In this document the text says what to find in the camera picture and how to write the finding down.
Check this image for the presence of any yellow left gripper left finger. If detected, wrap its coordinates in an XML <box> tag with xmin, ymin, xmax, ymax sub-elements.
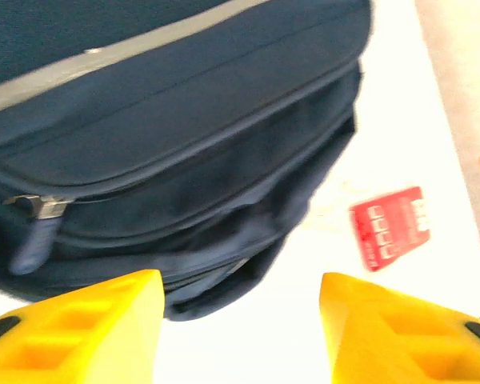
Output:
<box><xmin>0</xmin><ymin>269</ymin><xmax>166</xmax><ymax>384</ymax></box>

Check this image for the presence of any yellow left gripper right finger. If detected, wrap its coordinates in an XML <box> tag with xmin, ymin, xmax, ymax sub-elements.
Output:
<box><xmin>319</xmin><ymin>272</ymin><xmax>480</xmax><ymax>384</ymax></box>

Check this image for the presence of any navy blue student backpack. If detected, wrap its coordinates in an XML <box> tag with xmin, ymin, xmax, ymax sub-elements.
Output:
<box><xmin>0</xmin><ymin>0</ymin><xmax>373</xmax><ymax>322</ymax></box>

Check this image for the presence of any red card packet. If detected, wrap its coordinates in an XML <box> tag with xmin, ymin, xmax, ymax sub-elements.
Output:
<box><xmin>348</xmin><ymin>186</ymin><xmax>432</xmax><ymax>273</ymax></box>

